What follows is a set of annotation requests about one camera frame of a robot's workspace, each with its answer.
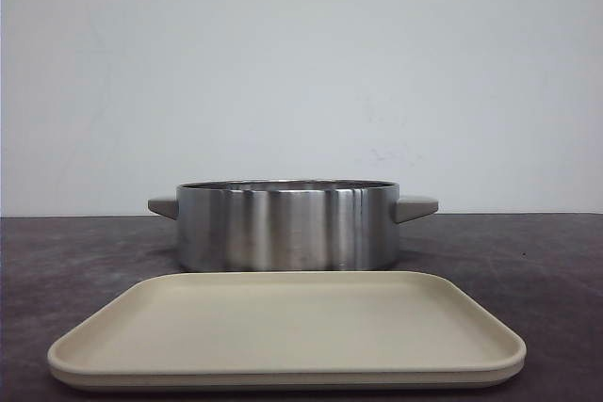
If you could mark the stainless steel steamer pot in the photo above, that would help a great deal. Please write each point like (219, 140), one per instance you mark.
(289, 225)

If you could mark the beige plastic tray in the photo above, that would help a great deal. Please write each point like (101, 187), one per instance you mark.
(289, 330)

